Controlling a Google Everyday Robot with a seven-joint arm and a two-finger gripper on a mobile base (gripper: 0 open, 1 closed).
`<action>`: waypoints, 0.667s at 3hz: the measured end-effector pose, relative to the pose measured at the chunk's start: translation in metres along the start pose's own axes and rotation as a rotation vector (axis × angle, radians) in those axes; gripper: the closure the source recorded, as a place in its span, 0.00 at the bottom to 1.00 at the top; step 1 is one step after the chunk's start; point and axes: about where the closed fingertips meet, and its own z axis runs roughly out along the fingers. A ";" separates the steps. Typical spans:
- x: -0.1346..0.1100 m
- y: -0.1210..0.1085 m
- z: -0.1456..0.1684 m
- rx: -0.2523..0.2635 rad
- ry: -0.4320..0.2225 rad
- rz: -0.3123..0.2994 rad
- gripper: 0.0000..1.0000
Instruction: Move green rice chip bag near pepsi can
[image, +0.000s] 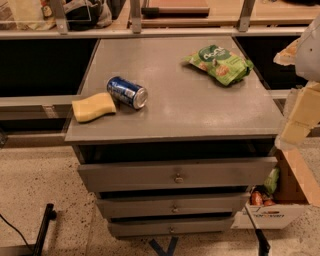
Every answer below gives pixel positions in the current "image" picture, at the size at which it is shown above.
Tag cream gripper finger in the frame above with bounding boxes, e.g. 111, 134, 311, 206
280, 81, 320, 145
273, 39, 299, 66

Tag green rice chip bag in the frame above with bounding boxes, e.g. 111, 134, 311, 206
185, 45, 254, 86

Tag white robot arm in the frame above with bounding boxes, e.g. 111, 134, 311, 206
273, 16, 320, 150

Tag green snack bag in box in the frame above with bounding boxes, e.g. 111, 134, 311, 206
264, 167, 280, 194

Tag blue pepsi can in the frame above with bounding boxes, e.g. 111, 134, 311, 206
106, 76, 148, 110

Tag dark bag on shelf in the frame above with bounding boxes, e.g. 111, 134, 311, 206
63, 0, 112, 31

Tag cardboard box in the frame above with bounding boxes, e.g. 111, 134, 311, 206
232, 149, 320, 229

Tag top grey drawer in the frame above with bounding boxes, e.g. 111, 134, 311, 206
78, 157, 277, 192

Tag grey drawer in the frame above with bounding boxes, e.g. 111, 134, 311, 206
97, 193, 249, 219
108, 217, 234, 238
78, 157, 277, 192

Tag orange snack packs in box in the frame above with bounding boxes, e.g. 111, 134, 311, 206
250, 191, 275, 206

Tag middle grey drawer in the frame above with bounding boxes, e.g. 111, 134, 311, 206
97, 193, 249, 219

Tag grey drawer cabinet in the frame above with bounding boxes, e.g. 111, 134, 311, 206
65, 36, 282, 224

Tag bottom grey drawer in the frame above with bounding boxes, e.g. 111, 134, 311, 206
108, 217, 234, 238

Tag wooden board on shelf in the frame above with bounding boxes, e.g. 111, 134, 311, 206
141, 0, 210, 15

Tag yellow sponge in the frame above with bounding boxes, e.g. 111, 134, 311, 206
72, 92, 116, 123

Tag black stand leg left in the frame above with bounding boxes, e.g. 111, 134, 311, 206
33, 203, 57, 256

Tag black tool handle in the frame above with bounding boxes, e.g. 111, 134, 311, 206
245, 205, 271, 256

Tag metal rail frame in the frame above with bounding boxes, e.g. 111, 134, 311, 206
0, 0, 320, 40

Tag black cable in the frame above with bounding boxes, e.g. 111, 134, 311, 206
0, 213, 34, 253

